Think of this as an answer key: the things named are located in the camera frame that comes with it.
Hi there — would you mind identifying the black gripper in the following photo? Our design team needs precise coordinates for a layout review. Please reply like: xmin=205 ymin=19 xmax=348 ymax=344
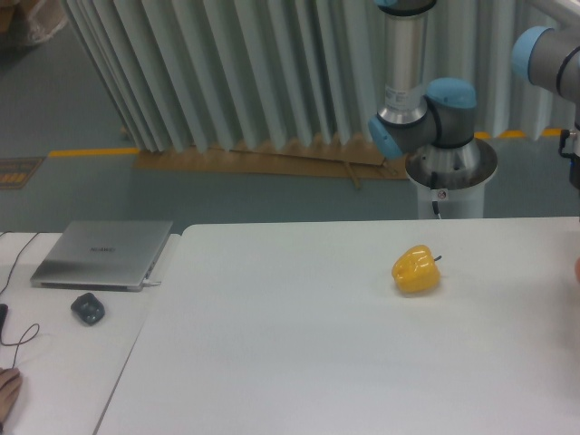
xmin=558 ymin=130 xmax=580 ymax=190

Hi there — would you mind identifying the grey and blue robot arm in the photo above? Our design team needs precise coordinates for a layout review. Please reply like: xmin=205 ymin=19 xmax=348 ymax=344
xmin=368 ymin=1 xmax=579 ymax=190

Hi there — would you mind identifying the yellow bell pepper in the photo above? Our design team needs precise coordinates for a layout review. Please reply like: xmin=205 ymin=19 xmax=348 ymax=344
xmin=391 ymin=245 xmax=440 ymax=295

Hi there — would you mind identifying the person's hand on mouse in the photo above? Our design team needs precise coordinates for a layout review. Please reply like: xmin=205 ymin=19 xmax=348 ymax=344
xmin=0 ymin=368 xmax=23 ymax=422

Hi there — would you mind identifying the brown cardboard sheet on floor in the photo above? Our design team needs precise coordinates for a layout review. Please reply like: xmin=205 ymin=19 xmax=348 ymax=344
xmin=133 ymin=133 xmax=407 ymax=188

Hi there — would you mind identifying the pale green pleated curtain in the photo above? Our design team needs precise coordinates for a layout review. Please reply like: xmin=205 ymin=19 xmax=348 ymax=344
xmin=61 ymin=0 xmax=580 ymax=154

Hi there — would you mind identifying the silver closed laptop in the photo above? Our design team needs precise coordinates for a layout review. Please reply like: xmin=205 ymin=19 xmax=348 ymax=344
xmin=30 ymin=220 xmax=172 ymax=291

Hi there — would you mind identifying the black round controller device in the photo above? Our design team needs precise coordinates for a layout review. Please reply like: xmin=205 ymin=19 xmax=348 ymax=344
xmin=71 ymin=293 xmax=105 ymax=326

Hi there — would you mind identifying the black pen-like device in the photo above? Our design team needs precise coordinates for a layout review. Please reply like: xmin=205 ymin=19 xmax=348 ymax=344
xmin=0 ymin=304 xmax=8 ymax=343

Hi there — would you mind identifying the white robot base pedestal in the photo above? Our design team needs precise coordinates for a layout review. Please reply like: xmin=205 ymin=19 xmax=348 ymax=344
xmin=405 ymin=139 xmax=498 ymax=219

